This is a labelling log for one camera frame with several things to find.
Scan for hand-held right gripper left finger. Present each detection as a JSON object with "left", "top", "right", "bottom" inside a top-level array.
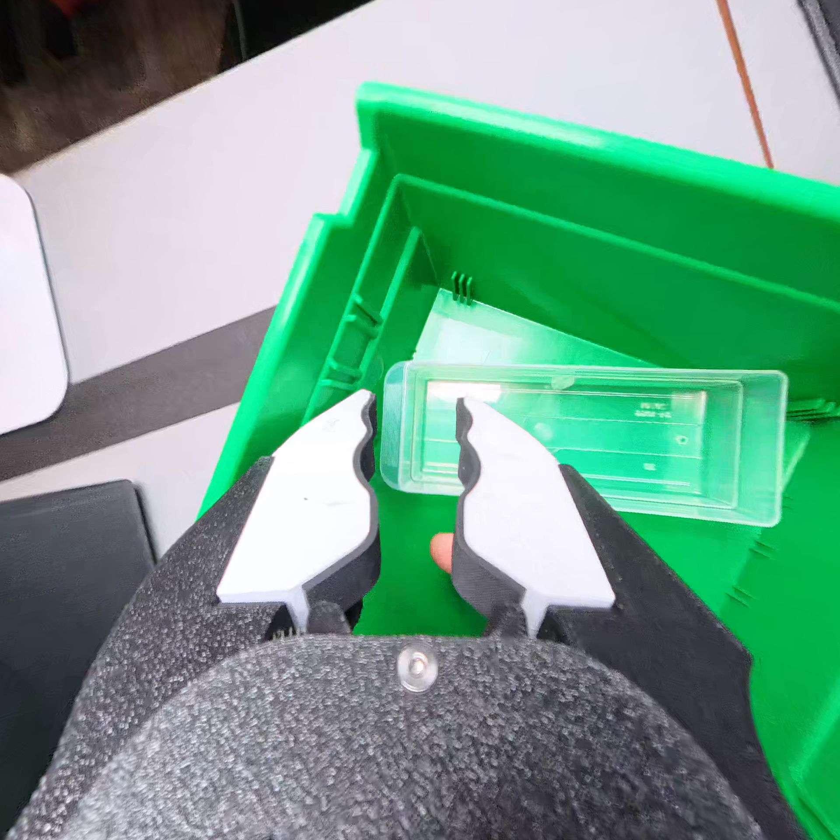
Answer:
[{"left": 215, "top": 389, "right": 383, "bottom": 634}]

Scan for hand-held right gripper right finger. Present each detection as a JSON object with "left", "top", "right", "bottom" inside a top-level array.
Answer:
[{"left": 451, "top": 395, "right": 616, "bottom": 639}]

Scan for clear plastic drawer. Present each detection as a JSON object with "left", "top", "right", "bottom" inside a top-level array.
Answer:
[{"left": 379, "top": 360, "right": 788, "bottom": 527}]

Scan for black drawer cabinet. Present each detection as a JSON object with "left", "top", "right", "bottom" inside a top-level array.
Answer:
[{"left": 0, "top": 479, "right": 158, "bottom": 815}]

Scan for green plastic bin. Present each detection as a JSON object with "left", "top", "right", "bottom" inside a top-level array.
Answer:
[{"left": 197, "top": 82, "right": 840, "bottom": 840}]

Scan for pale desk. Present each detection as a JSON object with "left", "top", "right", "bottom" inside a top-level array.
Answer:
[{"left": 0, "top": 0, "right": 840, "bottom": 565}]

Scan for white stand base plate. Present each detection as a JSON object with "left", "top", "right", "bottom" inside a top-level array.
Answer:
[{"left": 0, "top": 174, "right": 70, "bottom": 435}]

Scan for orange cord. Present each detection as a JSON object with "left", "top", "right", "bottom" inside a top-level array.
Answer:
[{"left": 715, "top": 0, "right": 775, "bottom": 169}]

